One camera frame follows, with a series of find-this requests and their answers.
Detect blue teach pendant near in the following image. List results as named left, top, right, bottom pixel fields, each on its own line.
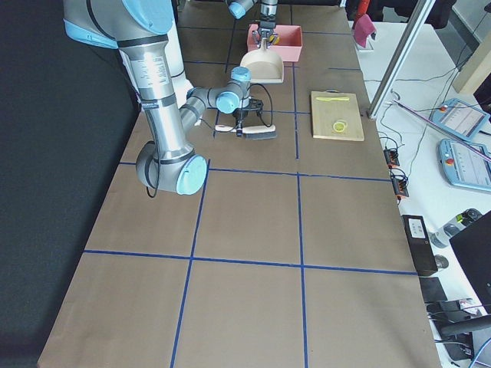
left=438, top=139, right=490, bottom=192

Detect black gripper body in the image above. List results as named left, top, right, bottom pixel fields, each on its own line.
left=232, top=98, right=264, bottom=122
left=252, top=21, right=277, bottom=44

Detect yellow toy corn cob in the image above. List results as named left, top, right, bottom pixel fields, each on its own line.
left=269, top=34, right=279, bottom=44

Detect black box with label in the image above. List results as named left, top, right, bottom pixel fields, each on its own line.
left=401, top=215, right=438, bottom=277

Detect blue teach pendant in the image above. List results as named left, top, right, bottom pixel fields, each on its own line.
left=430, top=98, right=490, bottom=142
left=438, top=139, right=490, bottom=192

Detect beige plastic dustpan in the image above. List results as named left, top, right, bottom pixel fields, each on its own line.
left=240, top=38, right=284, bottom=84

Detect pink plastic bin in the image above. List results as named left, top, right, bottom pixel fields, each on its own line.
left=270, top=25, right=302, bottom=62

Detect beige hand brush black bristles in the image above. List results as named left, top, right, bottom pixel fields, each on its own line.
left=214, top=125, right=277, bottom=140

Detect light green plastic knife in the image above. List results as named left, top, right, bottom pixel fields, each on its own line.
left=315, top=96, right=350, bottom=102

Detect aluminium frame post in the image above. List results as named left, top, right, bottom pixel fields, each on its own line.
left=367, top=0, right=436, bottom=120

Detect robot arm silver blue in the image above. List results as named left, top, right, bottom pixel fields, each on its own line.
left=226, top=0, right=278, bottom=48
left=63, top=1, right=262, bottom=195

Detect blue teach pendant far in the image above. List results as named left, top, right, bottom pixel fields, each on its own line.
left=430, top=98, right=490, bottom=142

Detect magenta cloth on stand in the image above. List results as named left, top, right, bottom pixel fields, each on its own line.
left=353, top=14, right=377, bottom=48

